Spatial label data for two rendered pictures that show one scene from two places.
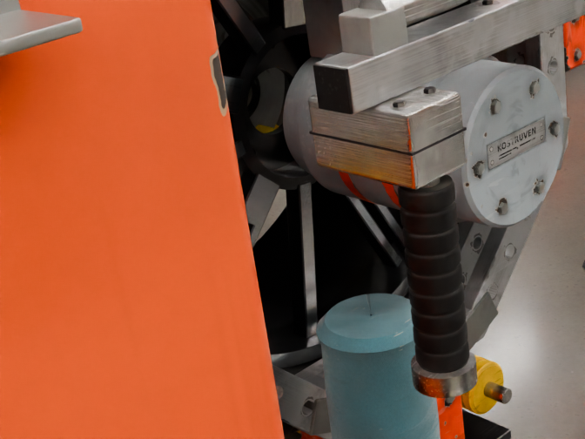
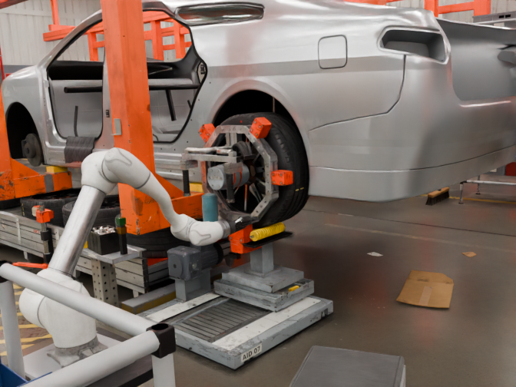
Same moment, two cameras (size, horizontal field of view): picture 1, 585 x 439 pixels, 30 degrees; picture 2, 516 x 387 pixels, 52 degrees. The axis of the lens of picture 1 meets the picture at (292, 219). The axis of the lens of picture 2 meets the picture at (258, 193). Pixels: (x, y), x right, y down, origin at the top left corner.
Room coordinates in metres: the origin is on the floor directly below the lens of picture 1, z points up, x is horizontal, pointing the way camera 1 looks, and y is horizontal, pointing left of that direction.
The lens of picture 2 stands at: (0.58, -3.01, 1.29)
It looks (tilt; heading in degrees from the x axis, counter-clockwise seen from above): 11 degrees down; 81
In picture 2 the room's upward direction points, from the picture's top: 3 degrees counter-clockwise
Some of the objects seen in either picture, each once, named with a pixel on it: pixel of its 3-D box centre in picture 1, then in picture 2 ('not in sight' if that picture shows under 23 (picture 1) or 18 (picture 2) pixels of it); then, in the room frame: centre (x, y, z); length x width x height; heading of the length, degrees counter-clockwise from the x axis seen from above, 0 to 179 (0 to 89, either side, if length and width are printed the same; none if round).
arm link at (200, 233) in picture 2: not in sight; (203, 233); (0.69, -0.52, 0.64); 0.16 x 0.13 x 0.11; 38
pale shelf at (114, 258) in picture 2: not in sight; (104, 251); (0.15, 0.04, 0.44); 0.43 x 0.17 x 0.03; 129
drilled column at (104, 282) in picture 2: not in sight; (105, 287); (0.13, 0.07, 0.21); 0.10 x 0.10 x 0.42; 39
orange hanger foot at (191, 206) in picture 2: not in sight; (183, 192); (0.62, 0.34, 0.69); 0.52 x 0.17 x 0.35; 39
